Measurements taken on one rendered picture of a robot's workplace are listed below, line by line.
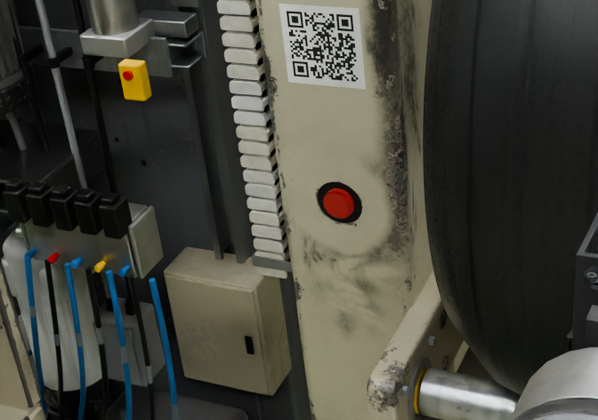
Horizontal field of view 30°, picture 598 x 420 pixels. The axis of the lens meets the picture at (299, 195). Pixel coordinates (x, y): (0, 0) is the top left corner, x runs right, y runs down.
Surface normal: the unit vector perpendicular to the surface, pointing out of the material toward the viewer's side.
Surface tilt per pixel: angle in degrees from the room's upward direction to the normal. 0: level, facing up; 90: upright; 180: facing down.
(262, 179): 90
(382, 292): 90
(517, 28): 64
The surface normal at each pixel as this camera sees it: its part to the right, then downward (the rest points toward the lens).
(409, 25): 0.90, 0.12
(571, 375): -0.43, -0.88
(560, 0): -0.41, 0.00
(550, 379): -0.60, -0.80
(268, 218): -0.41, 0.50
